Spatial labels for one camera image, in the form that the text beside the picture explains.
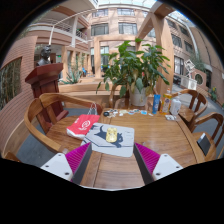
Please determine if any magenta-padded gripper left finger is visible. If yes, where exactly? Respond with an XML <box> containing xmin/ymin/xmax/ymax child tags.
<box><xmin>39</xmin><ymin>142</ymin><xmax>93</xmax><ymax>185</ymax></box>

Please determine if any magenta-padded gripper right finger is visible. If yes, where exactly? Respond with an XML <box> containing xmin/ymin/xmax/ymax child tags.
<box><xmin>133</xmin><ymin>142</ymin><xmax>184</xmax><ymax>185</ymax></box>

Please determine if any yellow computer mouse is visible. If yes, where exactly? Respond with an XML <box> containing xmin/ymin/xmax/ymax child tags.
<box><xmin>105</xmin><ymin>127</ymin><xmax>118</xmax><ymax>144</ymax></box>

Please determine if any grey cat-print mouse pad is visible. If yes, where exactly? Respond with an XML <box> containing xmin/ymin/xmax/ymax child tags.
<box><xmin>80</xmin><ymin>122</ymin><xmax>136</xmax><ymax>158</ymax></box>

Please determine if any black rectangular device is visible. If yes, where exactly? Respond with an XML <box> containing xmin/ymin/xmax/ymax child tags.
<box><xmin>196</xmin><ymin>132</ymin><xmax>212</xmax><ymax>157</ymax></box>

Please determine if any red paper bag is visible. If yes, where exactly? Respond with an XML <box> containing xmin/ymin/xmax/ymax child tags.
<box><xmin>66</xmin><ymin>102</ymin><xmax>101</xmax><ymax>140</ymax></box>

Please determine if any wooden armchair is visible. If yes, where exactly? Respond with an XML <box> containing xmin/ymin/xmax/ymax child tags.
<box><xmin>171</xmin><ymin>88</ymin><xmax>208</xmax><ymax>133</ymax></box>
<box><xmin>109</xmin><ymin>83</ymin><xmax>159</xmax><ymax>110</ymax></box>
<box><xmin>1</xmin><ymin>150</ymin><xmax>22</xmax><ymax>163</ymax></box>
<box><xmin>23</xmin><ymin>92</ymin><xmax>104</xmax><ymax>155</ymax></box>
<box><xmin>189</xmin><ymin>111</ymin><xmax>224</xmax><ymax>161</ymax></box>

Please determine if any clear white pump bottle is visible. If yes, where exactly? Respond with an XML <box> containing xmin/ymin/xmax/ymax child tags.
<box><xmin>169</xmin><ymin>94</ymin><xmax>182</xmax><ymax>117</ymax></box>

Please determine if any blue tube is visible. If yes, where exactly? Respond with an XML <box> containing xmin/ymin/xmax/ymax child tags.
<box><xmin>152</xmin><ymin>94</ymin><xmax>162</xmax><ymax>115</ymax></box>

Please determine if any yellow bottle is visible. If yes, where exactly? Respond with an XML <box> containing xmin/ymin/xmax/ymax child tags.
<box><xmin>161</xmin><ymin>89</ymin><xmax>173</xmax><ymax>115</ymax></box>

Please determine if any white sculpture on plinth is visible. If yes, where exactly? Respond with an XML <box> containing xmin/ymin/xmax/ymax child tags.
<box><xmin>179</xmin><ymin>59</ymin><xmax>198</xmax><ymax>90</ymax></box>

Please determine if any spiky green agave plant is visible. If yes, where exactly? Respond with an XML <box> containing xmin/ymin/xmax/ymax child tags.
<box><xmin>61</xmin><ymin>64</ymin><xmax>83</xmax><ymax>85</ymax></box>

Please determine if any green plant in white pot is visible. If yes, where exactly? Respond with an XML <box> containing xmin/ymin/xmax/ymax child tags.
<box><xmin>95</xmin><ymin>37</ymin><xmax>172</xmax><ymax>108</ymax></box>

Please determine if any dark bronze bust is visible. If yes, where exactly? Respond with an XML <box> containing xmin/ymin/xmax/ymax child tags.
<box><xmin>36</xmin><ymin>44</ymin><xmax>53</xmax><ymax>67</ymax></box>

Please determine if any dark red wooden pedestal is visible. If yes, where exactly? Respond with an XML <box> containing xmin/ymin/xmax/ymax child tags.
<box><xmin>24</xmin><ymin>63</ymin><xmax>69</xmax><ymax>134</ymax></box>

